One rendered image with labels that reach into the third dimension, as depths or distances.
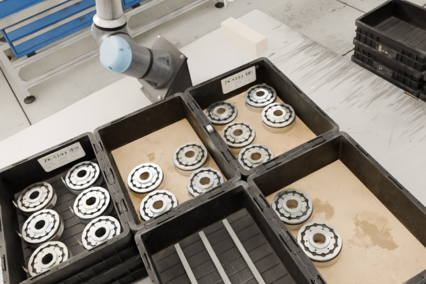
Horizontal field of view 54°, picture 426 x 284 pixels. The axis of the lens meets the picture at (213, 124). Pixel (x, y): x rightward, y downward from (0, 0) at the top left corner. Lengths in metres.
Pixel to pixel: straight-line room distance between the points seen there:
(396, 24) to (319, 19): 1.03
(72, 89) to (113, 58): 1.70
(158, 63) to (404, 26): 1.34
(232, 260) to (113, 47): 0.79
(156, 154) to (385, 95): 0.84
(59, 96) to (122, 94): 1.40
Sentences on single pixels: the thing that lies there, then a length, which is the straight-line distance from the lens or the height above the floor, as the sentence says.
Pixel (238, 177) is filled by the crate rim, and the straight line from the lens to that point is 1.05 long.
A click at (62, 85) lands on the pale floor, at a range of 3.19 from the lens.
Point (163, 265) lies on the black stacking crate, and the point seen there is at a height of 0.83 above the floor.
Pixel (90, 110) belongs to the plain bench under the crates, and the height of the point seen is 0.70.
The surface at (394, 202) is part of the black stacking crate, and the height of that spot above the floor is 0.87.
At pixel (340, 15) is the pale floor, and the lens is 3.33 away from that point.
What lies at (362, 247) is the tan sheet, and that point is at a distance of 1.07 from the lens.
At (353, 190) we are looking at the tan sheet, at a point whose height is 0.83.
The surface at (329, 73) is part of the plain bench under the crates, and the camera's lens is 1.68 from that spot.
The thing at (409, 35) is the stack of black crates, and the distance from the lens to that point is 2.28.
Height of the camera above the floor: 1.77
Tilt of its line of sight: 45 degrees down
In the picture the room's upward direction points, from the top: 12 degrees counter-clockwise
